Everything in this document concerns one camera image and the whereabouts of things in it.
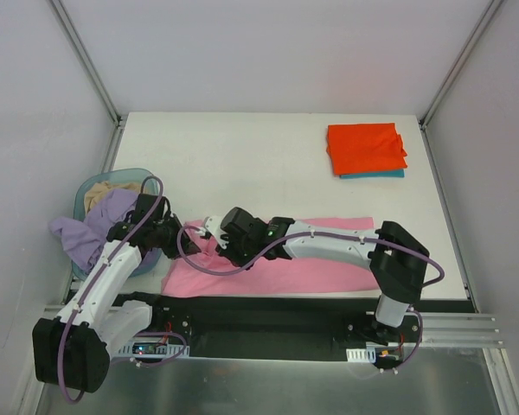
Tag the right aluminium frame post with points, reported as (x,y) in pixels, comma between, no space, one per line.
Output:
(482,24)

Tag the left aluminium frame post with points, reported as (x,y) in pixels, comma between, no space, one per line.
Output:
(66,23)

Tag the folded teal t shirt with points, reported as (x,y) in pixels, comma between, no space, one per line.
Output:
(396,173)

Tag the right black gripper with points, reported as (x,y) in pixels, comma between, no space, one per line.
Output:
(227,249)

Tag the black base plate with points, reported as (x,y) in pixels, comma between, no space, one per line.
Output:
(273,328)

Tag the pink t shirt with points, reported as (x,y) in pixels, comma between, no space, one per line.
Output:
(269,278)

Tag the beige t shirt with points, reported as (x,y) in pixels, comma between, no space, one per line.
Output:
(101,189)

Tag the white cable duct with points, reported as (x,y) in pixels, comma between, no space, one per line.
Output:
(151,350)
(361,355)

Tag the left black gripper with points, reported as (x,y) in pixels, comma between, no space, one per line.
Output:
(183,244)

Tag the folded orange t shirt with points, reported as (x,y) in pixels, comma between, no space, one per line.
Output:
(356,149)

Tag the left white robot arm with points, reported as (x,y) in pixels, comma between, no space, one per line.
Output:
(73,350)

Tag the right white cable duct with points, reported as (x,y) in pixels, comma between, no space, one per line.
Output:
(361,355)

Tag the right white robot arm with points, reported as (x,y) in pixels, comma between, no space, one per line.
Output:
(397,260)

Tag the aluminium frame post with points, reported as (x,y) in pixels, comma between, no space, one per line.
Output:
(482,24)
(66,23)

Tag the lavender t shirt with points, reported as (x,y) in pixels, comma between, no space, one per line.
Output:
(83,241)

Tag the left white cable duct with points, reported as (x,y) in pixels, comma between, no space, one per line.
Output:
(151,350)

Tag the teal plastic basket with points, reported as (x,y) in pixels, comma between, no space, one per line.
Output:
(117,176)

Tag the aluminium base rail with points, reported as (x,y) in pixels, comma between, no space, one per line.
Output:
(444,323)

